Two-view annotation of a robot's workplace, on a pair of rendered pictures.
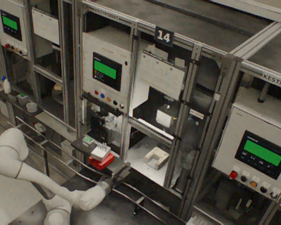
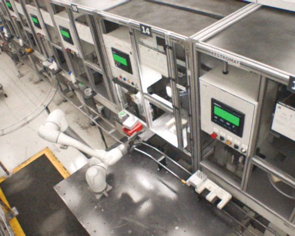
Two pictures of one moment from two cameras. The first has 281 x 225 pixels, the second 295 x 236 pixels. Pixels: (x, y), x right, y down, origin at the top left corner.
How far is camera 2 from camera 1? 0.69 m
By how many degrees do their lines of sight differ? 17
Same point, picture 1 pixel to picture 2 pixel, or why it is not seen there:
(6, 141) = (50, 118)
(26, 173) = (62, 139)
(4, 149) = (48, 124)
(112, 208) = (142, 165)
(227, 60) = (186, 43)
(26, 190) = not seen: hidden behind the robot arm
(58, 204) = (96, 162)
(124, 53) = (127, 45)
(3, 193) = (79, 156)
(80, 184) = not seen: hidden behind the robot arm
